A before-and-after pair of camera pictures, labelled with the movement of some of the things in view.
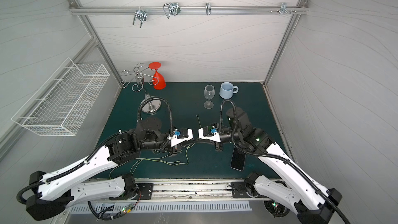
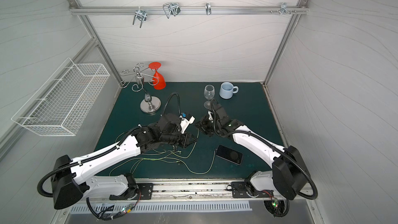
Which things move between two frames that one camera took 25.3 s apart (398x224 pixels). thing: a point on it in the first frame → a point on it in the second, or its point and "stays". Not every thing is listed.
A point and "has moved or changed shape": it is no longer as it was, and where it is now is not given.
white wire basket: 62,102 stays
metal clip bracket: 208,9 stays
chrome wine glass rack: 149,105 stays
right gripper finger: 205,140 → 202,129
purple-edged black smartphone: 200,124 has moved or changed shape
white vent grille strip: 156,208 stays
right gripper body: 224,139 → 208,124
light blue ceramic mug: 227,89 stays
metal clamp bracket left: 140,14 stays
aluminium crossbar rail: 188,10 stays
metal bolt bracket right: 283,9 stays
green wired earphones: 159,152 → 198,173
